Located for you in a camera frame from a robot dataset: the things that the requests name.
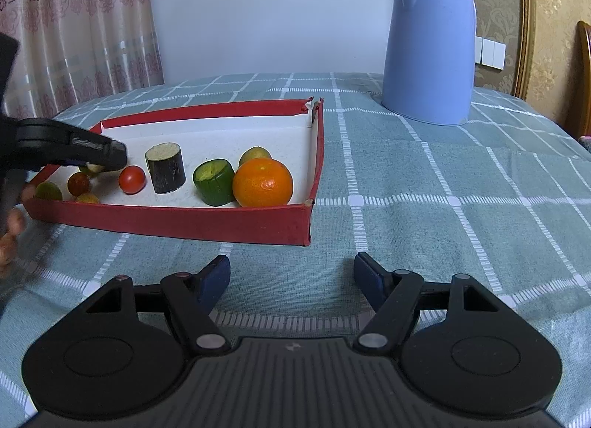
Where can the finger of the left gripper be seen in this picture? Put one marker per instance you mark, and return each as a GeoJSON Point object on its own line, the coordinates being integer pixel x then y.
{"type": "Point", "coordinates": [38, 142]}

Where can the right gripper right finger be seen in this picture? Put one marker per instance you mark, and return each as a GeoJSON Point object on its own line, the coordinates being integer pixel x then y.
{"type": "Point", "coordinates": [456, 344]}

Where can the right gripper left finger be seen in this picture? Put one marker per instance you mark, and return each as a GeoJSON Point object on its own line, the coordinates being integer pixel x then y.
{"type": "Point", "coordinates": [126, 347]}

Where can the red cherry tomato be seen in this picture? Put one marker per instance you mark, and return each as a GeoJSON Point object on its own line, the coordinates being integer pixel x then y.
{"type": "Point", "coordinates": [131, 180]}
{"type": "Point", "coordinates": [78, 184]}

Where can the yellow-green round fruit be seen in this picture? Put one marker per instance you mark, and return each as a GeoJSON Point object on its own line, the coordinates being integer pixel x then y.
{"type": "Point", "coordinates": [255, 152]}

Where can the brown-yellow longan fruit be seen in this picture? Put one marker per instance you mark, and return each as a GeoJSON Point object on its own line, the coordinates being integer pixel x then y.
{"type": "Point", "coordinates": [88, 198]}

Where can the person's hand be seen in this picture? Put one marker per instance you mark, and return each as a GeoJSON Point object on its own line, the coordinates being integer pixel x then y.
{"type": "Point", "coordinates": [15, 226]}

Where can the green lime in tray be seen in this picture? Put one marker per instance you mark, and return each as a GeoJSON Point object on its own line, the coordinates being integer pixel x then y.
{"type": "Point", "coordinates": [48, 191]}

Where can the red cherry tomato in tray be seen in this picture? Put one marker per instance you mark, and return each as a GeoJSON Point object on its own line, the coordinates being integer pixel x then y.
{"type": "Point", "coordinates": [78, 184]}

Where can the pink patterned curtain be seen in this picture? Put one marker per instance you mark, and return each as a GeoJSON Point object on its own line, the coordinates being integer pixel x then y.
{"type": "Point", "coordinates": [73, 51]}

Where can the checked teal bedsheet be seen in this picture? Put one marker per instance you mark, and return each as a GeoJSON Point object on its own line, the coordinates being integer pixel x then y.
{"type": "Point", "coordinates": [504, 197]}

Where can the green cucumber chunk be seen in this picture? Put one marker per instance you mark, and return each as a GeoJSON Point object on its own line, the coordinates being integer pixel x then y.
{"type": "Point", "coordinates": [213, 182]}

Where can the orange mandarin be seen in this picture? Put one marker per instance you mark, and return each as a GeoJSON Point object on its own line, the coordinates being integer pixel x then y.
{"type": "Point", "coordinates": [262, 182]}

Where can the red shallow box tray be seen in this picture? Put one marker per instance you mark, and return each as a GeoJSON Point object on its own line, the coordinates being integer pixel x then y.
{"type": "Point", "coordinates": [291, 130]}

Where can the wooden chair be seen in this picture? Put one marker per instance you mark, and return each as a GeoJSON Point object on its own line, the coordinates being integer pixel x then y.
{"type": "Point", "coordinates": [578, 118]}

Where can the blue electric kettle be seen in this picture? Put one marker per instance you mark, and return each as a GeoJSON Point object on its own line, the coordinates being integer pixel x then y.
{"type": "Point", "coordinates": [430, 61]}

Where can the white wall switch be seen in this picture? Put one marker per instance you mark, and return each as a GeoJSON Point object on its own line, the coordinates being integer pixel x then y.
{"type": "Point", "coordinates": [490, 53]}

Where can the gold mirror frame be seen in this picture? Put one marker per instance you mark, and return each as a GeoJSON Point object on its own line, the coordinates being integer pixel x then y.
{"type": "Point", "coordinates": [511, 23]}

